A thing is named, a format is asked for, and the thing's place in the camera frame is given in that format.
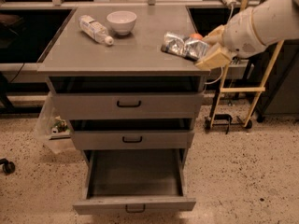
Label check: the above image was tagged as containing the grey bottom drawer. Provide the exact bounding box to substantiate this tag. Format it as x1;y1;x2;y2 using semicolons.
74;149;196;215

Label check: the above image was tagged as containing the orange fruit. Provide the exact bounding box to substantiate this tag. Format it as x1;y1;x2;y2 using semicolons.
189;34;203;40

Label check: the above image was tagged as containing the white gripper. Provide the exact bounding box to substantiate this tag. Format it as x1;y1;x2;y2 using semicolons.
194;7;266;70

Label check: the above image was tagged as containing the white cable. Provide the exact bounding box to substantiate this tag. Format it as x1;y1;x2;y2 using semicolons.
204;3;236;86

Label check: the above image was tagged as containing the grey drawer cabinet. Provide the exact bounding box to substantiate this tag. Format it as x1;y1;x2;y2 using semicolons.
36;5;213;161

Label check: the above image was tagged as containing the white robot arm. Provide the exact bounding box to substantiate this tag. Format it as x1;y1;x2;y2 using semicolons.
194;0;299;69

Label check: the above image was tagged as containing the black caster wheel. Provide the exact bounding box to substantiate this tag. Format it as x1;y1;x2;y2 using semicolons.
0;159;15;175

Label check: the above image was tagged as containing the clear plastic water bottle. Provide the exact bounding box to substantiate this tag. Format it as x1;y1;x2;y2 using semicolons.
78;15;114;46

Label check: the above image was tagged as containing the grey middle drawer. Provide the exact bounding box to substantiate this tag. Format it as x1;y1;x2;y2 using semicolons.
71;131;194;150

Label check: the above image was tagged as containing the clear plastic bag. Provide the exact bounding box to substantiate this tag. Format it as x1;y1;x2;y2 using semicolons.
34;93;75;154

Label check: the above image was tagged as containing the white ceramic bowl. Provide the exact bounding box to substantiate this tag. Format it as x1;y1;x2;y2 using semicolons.
107;11;137;35

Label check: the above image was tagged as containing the crushed silver redbull can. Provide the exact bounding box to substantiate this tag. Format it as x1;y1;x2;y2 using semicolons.
161;32;208;61

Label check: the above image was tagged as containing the grey top drawer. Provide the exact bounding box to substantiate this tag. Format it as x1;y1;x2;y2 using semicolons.
52;93;203;120

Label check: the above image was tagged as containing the grey drawer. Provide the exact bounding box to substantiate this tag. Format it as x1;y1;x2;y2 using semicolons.
74;149;196;215
52;93;203;120
71;131;194;150

